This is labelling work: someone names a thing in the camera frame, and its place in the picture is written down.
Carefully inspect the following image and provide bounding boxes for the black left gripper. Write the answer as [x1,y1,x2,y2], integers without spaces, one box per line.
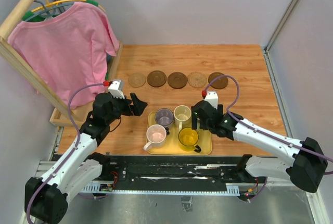
[106,92,147,124]

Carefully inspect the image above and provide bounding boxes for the woven rattan coaster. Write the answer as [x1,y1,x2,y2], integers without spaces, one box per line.
[128,73,146,88]
[187,71,207,88]

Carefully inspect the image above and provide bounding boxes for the brown ceramic coaster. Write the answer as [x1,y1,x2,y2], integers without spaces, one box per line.
[168,72,187,89]
[147,70,167,88]
[208,72,228,89]

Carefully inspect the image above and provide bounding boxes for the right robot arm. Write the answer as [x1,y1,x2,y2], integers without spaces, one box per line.
[191,101,329,193]

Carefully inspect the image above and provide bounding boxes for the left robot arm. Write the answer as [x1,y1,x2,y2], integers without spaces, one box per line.
[24,93,148,223]

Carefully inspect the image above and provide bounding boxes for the cream ceramic mug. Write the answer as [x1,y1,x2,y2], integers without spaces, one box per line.
[173,105,191,132]

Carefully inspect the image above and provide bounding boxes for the purple glass mug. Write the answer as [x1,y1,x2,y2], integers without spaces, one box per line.
[155,108,174,128]

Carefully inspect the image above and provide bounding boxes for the yellow glass mug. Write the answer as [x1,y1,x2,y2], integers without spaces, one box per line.
[178,127,201,153]

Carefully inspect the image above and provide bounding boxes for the pink ceramic mug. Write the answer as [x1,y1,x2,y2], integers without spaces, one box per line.
[143,125,167,151]

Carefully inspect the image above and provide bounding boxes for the teal garment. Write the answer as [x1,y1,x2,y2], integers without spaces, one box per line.
[106,53,117,64]

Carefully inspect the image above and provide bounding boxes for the wooden clothes rack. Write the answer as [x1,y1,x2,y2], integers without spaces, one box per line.
[0,0,123,130]

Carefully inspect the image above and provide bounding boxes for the pink t-shirt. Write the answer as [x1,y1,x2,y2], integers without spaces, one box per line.
[7,2,119,109]

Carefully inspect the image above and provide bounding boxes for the grey-blue clothes hanger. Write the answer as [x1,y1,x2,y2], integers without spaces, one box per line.
[21,0,73,21]

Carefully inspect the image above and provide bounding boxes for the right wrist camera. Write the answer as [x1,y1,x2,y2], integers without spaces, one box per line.
[201,90,219,109]

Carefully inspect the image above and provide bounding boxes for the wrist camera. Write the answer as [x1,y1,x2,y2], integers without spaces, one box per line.
[201,90,219,109]
[108,79,125,99]

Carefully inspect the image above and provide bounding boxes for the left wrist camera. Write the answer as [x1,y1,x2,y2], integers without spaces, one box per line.
[108,79,125,99]

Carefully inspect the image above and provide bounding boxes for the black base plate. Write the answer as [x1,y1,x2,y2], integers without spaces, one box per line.
[96,155,264,188]

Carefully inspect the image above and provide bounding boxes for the grey slotted cable duct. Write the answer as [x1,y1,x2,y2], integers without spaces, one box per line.
[80,181,240,196]

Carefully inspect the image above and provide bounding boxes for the aluminium corner post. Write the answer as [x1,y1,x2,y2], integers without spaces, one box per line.
[265,0,323,53]

